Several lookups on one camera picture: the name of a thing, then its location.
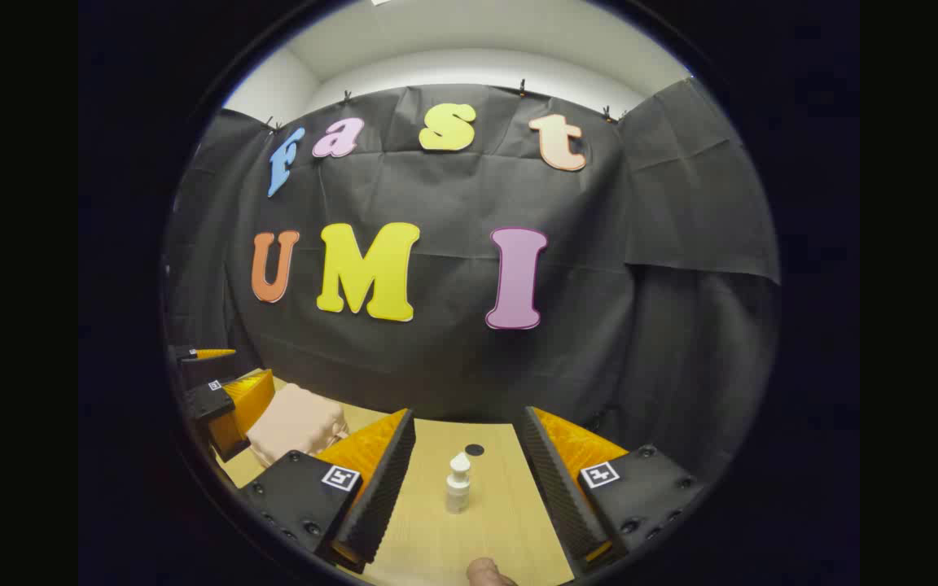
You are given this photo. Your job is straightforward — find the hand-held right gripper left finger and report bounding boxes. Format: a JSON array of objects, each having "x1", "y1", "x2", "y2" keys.
[{"x1": 239, "y1": 409, "x2": 418, "y2": 575}]

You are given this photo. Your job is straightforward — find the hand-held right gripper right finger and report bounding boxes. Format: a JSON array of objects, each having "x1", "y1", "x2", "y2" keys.
[{"x1": 522, "y1": 405, "x2": 707, "y2": 575}]

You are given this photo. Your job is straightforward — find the pink suitcase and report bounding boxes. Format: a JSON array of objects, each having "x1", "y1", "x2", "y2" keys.
[{"x1": 245, "y1": 383, "x2": 349, "y2": 470}]

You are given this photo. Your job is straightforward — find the white pump bottle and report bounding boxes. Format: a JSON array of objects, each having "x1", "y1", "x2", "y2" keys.
[{"x1": 445, "y1": 452, "x2": 472, "y2": 514}]

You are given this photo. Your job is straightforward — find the black backdrop cloth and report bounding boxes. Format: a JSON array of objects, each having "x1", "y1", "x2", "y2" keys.
[{"x1": 164, "y1": 77, "x2": 781, "y2": 483}]

